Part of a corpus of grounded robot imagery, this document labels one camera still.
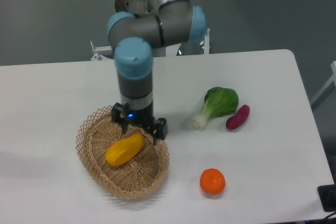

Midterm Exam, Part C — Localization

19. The green bok choy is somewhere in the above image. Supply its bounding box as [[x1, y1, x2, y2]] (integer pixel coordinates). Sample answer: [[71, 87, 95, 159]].
[[192, 87, 239, 129]]

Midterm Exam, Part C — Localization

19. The orange tangerine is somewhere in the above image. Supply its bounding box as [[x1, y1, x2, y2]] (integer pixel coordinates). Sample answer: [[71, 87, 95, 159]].
[[199, 168, 226, 195]]

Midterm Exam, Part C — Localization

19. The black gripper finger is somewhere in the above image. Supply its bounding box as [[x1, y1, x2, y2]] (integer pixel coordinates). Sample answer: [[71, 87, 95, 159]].
[[147, 118, 168, 145], [111, 103, 129, 133]]

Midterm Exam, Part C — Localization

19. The yellow mango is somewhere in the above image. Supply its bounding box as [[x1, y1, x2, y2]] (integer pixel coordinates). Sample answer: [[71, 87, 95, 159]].
[[105, 133, 144, 166]]

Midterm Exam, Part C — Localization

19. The black device at table edge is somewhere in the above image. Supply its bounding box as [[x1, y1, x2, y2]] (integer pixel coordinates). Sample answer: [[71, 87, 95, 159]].
[[317, 184, 335, 212]]

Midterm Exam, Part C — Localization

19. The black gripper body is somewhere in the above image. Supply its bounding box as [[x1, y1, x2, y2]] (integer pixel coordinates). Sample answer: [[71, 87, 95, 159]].
[[122, 103, 154, 131]]

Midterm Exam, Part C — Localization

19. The white frame at right edge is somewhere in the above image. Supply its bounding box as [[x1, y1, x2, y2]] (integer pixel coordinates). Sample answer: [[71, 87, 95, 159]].
[[310, 61, 335, 111]]

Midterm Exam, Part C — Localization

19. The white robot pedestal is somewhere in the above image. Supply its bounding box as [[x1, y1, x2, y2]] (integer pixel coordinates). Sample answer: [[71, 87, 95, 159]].
[[89, 0, 211, 61]]

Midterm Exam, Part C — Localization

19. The purple sweet potato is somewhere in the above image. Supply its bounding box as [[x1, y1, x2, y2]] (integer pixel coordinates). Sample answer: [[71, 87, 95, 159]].
[[226, 104, 250, 130]]

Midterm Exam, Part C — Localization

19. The woven wicker basket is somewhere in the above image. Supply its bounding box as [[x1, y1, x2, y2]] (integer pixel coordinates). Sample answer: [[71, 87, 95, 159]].
[[76, 106, 169, 200]]

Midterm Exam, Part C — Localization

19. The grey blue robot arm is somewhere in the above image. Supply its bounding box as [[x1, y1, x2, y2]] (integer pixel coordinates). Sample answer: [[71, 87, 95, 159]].
[[107, 0, 207, 141]]

